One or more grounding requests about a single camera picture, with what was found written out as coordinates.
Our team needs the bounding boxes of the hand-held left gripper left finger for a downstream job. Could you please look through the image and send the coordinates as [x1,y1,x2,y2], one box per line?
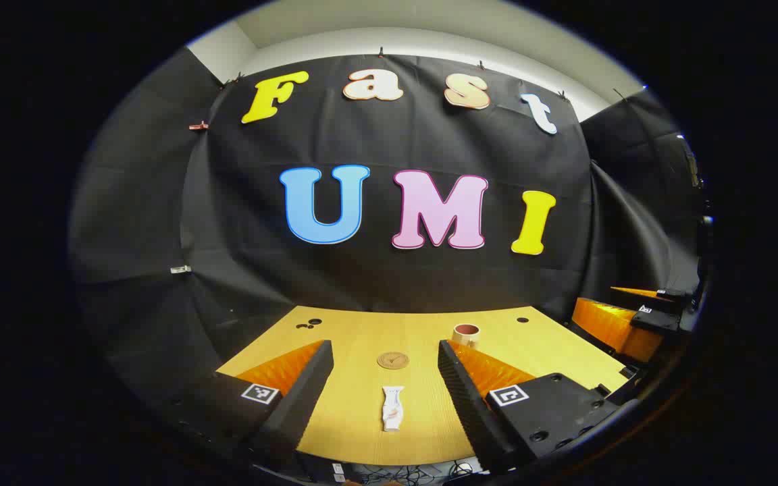
[166,340,334,472]

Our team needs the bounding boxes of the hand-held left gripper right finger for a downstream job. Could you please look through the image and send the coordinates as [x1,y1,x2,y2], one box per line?
[438,340,623,473]

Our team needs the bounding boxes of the white toothpaste tube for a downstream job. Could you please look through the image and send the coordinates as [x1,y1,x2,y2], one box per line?
[382,385,405,433]

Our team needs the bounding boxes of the wooden desktop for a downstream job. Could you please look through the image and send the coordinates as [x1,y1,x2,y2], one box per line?
[217,305,629,466]

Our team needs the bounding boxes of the black backdrop cloth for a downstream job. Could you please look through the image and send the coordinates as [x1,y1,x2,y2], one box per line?
[68,47,707,433]

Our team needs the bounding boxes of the black floor cables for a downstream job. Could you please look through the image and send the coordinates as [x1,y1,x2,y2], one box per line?
[335,462,491,484]

